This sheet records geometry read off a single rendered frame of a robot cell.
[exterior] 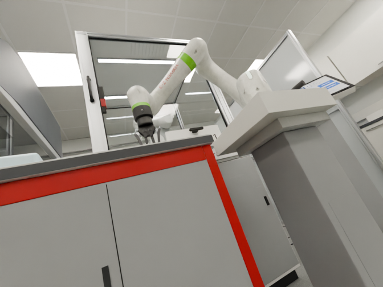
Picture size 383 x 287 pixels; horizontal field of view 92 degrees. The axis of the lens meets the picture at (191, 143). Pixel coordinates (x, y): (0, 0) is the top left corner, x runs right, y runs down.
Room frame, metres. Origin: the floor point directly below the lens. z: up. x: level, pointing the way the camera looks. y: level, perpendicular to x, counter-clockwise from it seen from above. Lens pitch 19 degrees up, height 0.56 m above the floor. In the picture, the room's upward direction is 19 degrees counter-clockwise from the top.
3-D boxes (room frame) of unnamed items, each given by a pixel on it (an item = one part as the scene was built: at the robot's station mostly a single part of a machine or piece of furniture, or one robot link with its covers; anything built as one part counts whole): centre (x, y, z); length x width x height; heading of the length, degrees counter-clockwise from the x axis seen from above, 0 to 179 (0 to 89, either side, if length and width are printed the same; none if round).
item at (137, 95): (0.81, 0.18, 1.17); 0.13 x 0.11 x 0.14; 168
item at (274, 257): (1.56, 0.27, 0.40); 1.03 x 0.95 x 0.80; 116
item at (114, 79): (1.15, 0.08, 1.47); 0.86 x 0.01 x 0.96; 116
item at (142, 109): (0.80, 0.18, 1.07); 0.12 x 0.09 x 0.06; 15
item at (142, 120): (0.80, 0.18, 0.99); 0.08 x 0.07 x 0.09; 105
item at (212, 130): (0.84, -0.03, 0.87); 0.29 x 0.02 x 0.11; 116
